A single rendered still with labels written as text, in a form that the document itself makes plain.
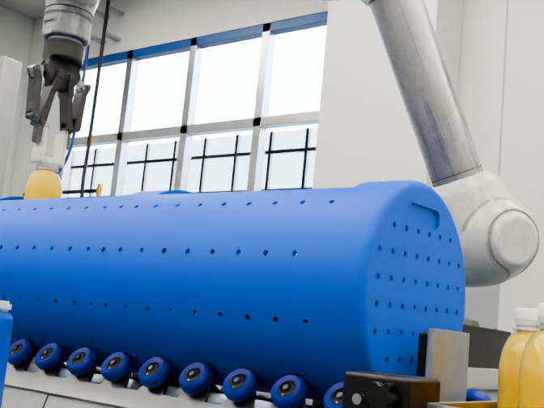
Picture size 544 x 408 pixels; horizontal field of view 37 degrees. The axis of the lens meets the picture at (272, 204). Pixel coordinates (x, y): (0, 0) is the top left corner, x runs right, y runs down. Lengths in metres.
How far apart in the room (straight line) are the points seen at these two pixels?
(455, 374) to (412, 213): 0.20
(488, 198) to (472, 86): 2.80
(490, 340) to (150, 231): 0.85
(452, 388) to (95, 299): 0.51
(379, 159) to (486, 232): 2.63
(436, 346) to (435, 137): 0.66
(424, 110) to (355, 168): 2.60
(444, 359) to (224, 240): 0.30
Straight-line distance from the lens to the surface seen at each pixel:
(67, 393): 1.22
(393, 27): 1.56
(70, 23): 1.56
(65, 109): 1.56
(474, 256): 1.49
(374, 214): 0.92
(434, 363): 0.95
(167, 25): 5.81
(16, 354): 1.33
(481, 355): 1.68
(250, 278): 0.97
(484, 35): 4.36
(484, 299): 3.06
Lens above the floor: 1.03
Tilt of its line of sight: 9 degrees up
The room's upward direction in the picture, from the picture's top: 5 degrees clockwise
